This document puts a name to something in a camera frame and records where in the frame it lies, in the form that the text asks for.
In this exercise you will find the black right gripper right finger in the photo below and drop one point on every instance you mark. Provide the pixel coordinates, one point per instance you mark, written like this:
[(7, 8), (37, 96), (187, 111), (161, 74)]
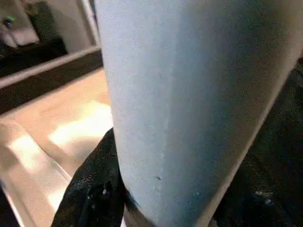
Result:
[(265, 201)]

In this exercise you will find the white plastic table top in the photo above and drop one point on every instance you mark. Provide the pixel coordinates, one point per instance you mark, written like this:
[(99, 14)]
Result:
[(59, 132)]

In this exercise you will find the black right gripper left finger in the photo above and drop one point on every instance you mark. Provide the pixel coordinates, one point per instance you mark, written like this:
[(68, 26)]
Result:
[(92, 194)]

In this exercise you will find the white plastic table leg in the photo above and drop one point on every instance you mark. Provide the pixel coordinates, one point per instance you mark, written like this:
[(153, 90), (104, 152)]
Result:
[(189, 94)]

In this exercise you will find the black mat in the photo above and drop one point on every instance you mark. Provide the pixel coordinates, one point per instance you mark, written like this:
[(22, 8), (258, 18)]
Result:
[(284, 118)]

